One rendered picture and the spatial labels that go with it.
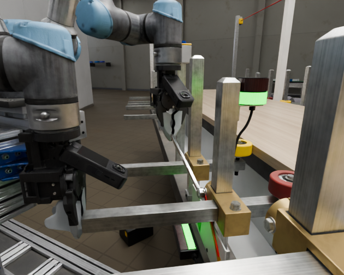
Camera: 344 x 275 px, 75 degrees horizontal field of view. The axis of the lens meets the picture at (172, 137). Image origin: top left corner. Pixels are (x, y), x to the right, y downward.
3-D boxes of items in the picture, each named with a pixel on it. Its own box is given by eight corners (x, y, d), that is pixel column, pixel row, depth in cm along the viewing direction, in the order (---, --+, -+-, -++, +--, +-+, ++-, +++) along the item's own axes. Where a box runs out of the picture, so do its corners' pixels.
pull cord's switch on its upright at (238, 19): (231, 104, 308) (237, 14, 277) (229, 103, 316) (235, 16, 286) (237, 104, 309) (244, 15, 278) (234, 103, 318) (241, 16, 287)
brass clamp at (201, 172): (190, 181, 66) (190, 165, 64) (182, 163, 78) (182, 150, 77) (211, 180, 66) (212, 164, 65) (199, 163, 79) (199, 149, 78)
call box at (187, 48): (173, 64, 86) (173, 42, 84) (171, 65, 93) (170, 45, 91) (191, 64, 87) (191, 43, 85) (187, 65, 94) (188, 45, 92)
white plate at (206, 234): (220, 293, 44) (223, 251, 41) (190, 214, 69) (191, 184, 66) (223, 293, 44) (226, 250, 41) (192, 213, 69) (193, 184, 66)
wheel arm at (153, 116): (124, 120, 161) (123, 115, 160) (124, 120, 164) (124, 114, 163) (183, 119, 167) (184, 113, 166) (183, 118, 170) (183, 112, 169)
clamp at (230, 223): (223, 238, 41) (225, 214, 40) (203, 198, 54) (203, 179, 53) (251, 234, 42) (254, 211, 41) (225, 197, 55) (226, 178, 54)
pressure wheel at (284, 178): (277, 238, 45) (285, 186, 41) (256, 214, 52) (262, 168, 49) (313, 234, 46) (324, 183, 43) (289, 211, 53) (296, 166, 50)
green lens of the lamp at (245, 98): (242, 105, 41) (243, 93, 41) (229, 101, 47) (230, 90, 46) (272, 104, 42) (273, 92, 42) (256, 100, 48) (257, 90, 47)
